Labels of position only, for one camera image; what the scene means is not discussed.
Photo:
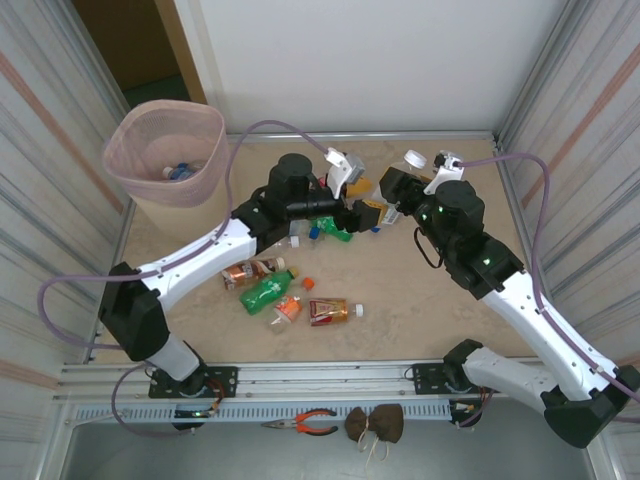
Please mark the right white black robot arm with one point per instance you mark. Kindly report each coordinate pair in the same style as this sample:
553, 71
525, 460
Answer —
540, 325

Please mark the right base circuit board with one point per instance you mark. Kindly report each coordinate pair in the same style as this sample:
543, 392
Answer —
462, 410

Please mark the red gold label tea bottle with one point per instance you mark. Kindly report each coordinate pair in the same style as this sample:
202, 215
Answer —
327, 311

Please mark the left black mount plate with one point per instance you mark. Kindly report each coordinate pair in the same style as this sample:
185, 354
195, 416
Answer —
225, 380

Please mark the pink mesh bin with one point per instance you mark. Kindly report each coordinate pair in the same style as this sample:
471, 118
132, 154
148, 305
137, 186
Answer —
200, 220

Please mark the black mount plate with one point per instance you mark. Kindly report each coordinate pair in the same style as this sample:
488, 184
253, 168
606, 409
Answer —
225, 380
425, 377

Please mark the green soda bottle yellow cap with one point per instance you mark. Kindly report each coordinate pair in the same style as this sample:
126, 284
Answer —
332, 227
265, 295

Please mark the brown door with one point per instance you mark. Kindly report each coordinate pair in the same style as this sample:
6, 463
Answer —
130, 40

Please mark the right black mount plate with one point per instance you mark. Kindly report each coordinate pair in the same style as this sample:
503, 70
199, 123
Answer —
425, 377

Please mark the orange bottle cap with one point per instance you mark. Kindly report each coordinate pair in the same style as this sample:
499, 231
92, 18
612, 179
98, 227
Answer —
308, 284

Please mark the base circuit board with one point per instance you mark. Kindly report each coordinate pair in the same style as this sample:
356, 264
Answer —
462, 410
192, 415

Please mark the left base circuit board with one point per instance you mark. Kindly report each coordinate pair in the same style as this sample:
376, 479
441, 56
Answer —
192, 415

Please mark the orange label clear bottle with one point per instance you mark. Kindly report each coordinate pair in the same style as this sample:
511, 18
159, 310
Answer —
287, 307

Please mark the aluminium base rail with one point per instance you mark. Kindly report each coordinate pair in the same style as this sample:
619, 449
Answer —
325, 380

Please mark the brown label drink bottle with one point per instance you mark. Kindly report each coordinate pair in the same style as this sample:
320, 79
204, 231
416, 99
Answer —
245, 272

